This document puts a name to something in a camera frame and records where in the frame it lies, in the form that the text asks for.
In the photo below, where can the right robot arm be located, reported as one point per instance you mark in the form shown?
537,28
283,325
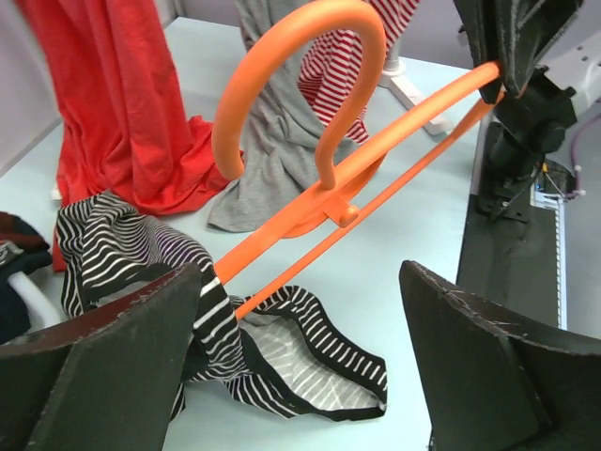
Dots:
535,102

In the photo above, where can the red white striped garment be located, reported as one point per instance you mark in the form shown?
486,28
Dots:
330,67

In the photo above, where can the grey garment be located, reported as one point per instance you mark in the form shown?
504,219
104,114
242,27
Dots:
278,145

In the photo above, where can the white laundry basket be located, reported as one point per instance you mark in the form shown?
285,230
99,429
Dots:
43,314

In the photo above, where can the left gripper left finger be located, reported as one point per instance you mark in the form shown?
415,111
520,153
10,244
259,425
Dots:
106,380

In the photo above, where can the navy blue garment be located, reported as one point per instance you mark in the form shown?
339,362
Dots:
14,316

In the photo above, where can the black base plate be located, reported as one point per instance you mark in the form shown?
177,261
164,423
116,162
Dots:
510,261

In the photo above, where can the white rack stand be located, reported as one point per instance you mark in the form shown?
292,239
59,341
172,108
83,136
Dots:
394,78

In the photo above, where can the orange plastic hanger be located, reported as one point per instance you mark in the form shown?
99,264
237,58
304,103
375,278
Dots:
327,196

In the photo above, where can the dark red navy garment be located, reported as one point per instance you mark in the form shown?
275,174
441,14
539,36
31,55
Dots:
22,234

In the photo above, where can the black white striped tank top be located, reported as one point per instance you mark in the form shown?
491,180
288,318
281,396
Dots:
285,357

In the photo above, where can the white cable duct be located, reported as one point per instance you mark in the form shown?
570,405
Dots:
556,204

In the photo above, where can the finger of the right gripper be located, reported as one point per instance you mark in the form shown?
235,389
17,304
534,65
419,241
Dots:
491,33
536,26

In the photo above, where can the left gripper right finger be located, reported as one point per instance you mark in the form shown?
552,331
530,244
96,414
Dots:
494,379

